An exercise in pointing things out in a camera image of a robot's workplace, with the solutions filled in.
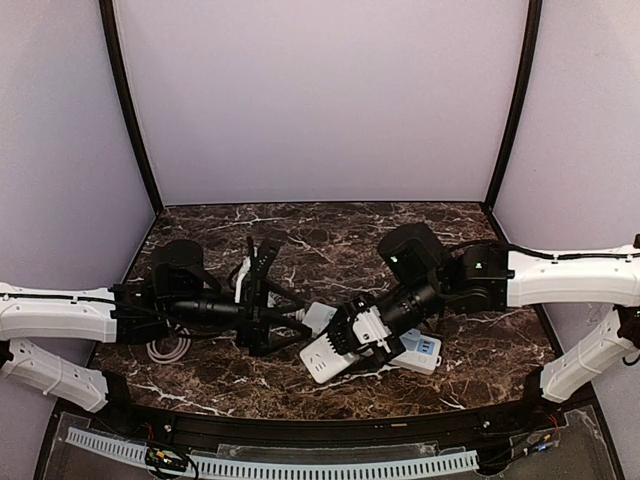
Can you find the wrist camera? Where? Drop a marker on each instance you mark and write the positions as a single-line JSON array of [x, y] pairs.
[[363, 331], [242, 272]]

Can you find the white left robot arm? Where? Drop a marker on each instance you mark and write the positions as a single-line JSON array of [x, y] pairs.
[[28, 315]]

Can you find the grey slotted cable duct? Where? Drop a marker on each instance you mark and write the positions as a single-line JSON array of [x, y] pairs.
[[251, 463]]

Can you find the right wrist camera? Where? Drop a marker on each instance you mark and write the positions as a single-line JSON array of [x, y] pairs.
[[363, 331]]

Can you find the right black frame post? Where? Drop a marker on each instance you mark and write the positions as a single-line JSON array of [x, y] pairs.
[[523, 74]]

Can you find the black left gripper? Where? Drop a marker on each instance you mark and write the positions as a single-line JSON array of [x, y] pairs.
[[255, 310]]

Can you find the black frame post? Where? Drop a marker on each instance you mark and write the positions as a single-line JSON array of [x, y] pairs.
[[523, 74], [128, 109]]

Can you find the black front table rail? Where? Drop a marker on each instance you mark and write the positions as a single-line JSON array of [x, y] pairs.
[[476, 426]]

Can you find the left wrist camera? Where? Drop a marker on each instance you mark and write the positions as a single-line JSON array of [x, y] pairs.
[[242, 272]]

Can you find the white cube socket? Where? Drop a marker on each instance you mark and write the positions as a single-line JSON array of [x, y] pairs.
[[323, 362]]

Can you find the small circuit board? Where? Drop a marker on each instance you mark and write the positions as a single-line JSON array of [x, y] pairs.
[[165, 459]]

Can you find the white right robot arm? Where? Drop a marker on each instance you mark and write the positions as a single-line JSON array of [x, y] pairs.
[[494, 276]]

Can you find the left black frame post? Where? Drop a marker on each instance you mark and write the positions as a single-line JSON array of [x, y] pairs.
[[128, 109]]

